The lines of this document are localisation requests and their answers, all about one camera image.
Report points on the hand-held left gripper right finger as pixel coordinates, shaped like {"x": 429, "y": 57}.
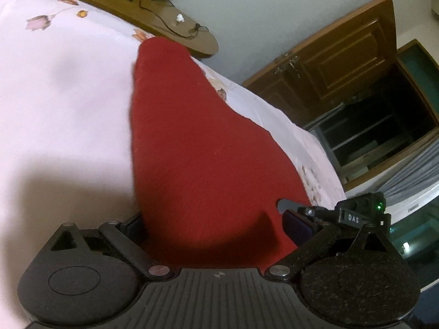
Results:
{"x": 297, "y": 225}

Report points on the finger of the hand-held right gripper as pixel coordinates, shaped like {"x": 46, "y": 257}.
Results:
{"x": 288, "y": 205}

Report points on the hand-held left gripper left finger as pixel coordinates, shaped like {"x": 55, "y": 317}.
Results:
{"x": 132, "y": 225}

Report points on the red knit garment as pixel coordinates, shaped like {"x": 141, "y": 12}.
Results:
{"x": 205, "y": 161}

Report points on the grey metal shelf rack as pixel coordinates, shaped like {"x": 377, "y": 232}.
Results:
{"x": 330, "y": 137}

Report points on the grey curtain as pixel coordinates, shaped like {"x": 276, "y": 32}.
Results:
{"x": 418, "y": 171}

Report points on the metal door latch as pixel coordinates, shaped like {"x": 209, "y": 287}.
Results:
{"x": 287, "y": 63}

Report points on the floral white bedsheet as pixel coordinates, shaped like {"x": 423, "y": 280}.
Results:
{"x": 61, "y": 92}

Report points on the brown wooden door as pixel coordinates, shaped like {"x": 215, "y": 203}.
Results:
{"x": 343, "y": 51}

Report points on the small white object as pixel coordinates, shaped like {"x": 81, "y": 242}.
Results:
{"x": 179, "y": 18}

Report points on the wooden door frame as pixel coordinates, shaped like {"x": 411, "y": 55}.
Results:
{"x": 422, "y": 106}

